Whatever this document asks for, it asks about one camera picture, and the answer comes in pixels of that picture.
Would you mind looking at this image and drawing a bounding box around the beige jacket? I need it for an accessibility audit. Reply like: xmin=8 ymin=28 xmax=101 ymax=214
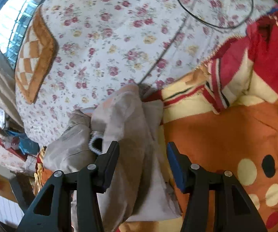
xmin=43 ymin=84 xmax=181 ymax=231

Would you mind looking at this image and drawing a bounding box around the blue plastic bag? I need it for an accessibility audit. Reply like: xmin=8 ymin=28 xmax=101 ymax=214
xmin=6 ymin=130 xmax=40 ymax=155

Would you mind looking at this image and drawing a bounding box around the orange red yellow blanket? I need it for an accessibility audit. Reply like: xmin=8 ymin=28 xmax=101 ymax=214
xmin=33 ymin=7 xmax=278 ymax=232

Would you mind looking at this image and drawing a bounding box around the clear plastic bag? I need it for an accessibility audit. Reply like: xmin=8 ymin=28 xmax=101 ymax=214
xmin=2 ymin=136 xmax=20 ymax=150

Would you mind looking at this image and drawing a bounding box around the orange checkered mat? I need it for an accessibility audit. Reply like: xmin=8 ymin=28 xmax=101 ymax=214
xmin=15 ymin=6 xmax=58 ymax=104

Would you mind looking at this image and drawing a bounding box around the floral white quilt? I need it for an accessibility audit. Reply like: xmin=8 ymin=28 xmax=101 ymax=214
xmin=16 ymin=0 xmax=275 ymax=146

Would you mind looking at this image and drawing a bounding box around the black cable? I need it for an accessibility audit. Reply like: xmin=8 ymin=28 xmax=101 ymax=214
xmin=170 ymin=0 xmax=255 ymax=29

